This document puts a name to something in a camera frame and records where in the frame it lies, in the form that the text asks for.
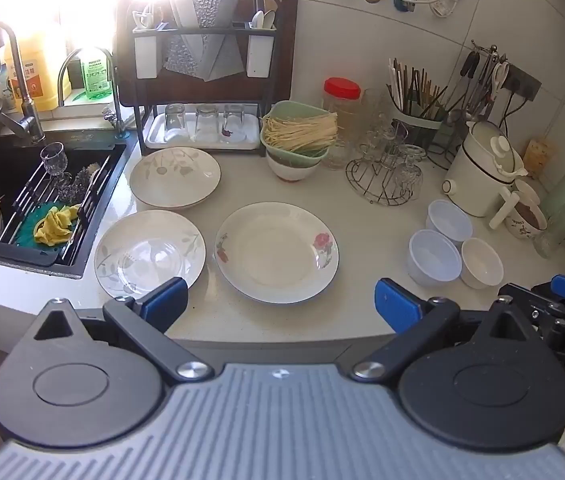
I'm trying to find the clear drinking glass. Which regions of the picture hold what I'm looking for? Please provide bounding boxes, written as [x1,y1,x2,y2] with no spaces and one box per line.
[193,104,219,143]
[164,103,186,142]

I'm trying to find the tall curved kitchen faucet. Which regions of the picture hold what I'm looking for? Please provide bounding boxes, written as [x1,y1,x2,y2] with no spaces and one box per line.
[0,21,46,143]

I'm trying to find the bundle of pale noodles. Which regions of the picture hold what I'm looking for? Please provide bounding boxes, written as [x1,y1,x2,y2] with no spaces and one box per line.
[261,112,339,153]

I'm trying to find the small white bowl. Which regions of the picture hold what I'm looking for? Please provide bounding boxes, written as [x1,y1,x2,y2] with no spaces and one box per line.
[460,237,505,290]

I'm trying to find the black wall outlet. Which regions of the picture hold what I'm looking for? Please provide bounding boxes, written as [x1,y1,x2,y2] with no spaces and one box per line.
[505,62,542,101]

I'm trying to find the embossed metal cutting board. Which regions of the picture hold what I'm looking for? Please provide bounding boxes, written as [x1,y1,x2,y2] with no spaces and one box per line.
[162,0,248,82]

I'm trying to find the dark metal dish rack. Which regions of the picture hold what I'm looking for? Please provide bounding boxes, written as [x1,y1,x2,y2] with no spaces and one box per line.
[115,0,299,150]

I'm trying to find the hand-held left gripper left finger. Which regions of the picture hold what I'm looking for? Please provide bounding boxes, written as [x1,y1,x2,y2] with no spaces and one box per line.
[32,276,214,382]

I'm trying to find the roll-up sink drying rack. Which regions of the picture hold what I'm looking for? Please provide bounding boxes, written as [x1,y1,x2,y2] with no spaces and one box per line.
[0,152,113,268]

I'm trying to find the blue rimmed red flower plate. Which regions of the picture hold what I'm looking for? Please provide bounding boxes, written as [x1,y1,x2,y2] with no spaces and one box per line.
[214,202,340,306]

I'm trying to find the textured glass cup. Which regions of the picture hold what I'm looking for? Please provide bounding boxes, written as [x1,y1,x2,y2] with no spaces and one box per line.
[533,210,565,260]

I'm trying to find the textured stemmed glass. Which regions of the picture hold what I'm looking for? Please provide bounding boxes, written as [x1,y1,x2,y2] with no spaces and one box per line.
[393,144,424,197]

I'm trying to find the steel wool scrubber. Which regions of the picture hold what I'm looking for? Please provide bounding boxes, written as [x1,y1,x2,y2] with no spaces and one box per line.
[57,167,93,201]

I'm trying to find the green dish soap bottle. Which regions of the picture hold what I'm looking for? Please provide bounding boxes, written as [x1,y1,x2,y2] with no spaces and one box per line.
[80,47,113,101]

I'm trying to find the red print drinking glass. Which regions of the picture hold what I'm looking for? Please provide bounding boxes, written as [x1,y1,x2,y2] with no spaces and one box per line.
[221,104,247,142]

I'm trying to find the white bowl with orange base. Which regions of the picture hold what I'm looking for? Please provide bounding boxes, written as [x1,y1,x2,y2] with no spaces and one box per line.
[266,150,323,183]

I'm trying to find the cut glass goblet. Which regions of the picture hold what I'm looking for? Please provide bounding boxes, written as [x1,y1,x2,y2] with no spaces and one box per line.
[40,142,70,178]

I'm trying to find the white handled scissors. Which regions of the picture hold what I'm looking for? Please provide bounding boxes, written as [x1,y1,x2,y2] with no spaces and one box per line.
[491,57,510,97]

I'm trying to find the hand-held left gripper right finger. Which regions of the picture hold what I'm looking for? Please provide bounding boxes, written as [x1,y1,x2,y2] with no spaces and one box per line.
[353,278,533,381]

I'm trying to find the yellow oil bottle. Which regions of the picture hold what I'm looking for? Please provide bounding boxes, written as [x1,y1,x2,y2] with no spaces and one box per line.
[5,25,70,111]

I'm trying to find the red lidded glass jar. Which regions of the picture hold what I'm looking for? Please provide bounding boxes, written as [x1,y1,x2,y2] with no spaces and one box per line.
[321,77,363,171]

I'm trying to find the yellow dish cloth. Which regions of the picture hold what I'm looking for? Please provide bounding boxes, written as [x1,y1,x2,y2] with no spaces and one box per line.
[34,205,82,247]

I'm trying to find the floral mug with white handle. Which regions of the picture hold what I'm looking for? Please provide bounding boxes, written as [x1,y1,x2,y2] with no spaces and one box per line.
[489,179,548,241]

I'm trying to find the round wire glass rack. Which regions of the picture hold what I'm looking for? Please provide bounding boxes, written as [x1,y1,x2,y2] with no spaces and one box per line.
[345,157,423,207]

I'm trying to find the clear stemmed glass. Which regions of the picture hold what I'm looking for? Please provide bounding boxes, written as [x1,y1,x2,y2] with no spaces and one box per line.
[363,110,396,161]

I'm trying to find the hanging black handled utensils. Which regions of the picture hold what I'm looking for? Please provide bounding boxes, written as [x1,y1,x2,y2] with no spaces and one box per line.
[447,50,496,126]

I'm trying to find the white drip tray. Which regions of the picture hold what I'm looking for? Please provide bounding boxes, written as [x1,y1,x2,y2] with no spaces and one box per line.
[143,110,263,151]

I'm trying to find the bundle of chopsticks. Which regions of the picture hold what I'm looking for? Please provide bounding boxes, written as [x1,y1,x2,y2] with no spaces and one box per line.
[387,57,448,121]

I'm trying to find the bluish white plastic bowl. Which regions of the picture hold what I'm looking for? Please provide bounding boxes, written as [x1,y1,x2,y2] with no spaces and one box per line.
[407,229,463,288]
[425,199,474,247]

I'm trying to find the green plastic colander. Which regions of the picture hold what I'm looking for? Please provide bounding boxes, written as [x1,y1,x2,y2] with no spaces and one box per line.
[260,100,339,170]

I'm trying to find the orange rimmed leaf print plate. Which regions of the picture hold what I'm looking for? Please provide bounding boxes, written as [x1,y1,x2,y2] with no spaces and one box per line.
[129,146,222,211]

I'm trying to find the dark wooden cutting board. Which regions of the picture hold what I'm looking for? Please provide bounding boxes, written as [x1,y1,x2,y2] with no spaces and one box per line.
[115,0,299,108]

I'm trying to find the brown sponge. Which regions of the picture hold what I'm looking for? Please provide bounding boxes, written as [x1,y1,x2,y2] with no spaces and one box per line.
[523,137,553,178]

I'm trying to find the green scrubbing mat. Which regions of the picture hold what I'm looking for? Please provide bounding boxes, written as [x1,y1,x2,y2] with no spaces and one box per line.
[16,202,76,251]

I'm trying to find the white grey leaf print plate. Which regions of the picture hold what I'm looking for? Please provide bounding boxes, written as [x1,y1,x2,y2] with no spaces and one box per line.
[93,210,206,299]

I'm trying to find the white utensil caddy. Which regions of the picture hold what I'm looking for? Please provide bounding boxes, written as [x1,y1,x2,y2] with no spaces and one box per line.
[133,10,158,80]
[246,20,276,78]

